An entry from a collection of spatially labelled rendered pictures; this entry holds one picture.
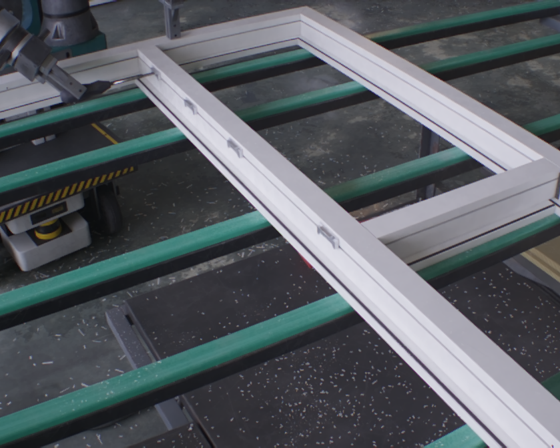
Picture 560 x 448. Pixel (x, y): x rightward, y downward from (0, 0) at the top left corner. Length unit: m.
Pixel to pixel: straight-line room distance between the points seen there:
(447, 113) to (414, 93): 0.10
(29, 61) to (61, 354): 1.06
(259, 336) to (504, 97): 2.87
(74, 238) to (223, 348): 1.64
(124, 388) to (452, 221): 0.53
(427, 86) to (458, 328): 0.69
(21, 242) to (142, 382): 1.65
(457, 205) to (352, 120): 2.28
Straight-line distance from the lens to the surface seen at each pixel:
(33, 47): 1.53
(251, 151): 1.27
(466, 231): 1.19
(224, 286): 1.53
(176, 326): 1.46
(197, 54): 1.79
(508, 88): 3.87
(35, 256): 2.57
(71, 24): 2.42
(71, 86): 1.56
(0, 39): 1.56
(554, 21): 2.35
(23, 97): 1.69
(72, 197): 2.52
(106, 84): 1.59
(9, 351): 2.38
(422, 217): 1.12
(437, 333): 0.94
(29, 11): 1.76
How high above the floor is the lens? 1.56
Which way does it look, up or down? 34 degrees down
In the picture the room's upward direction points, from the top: 1 degrees counter-clockwise
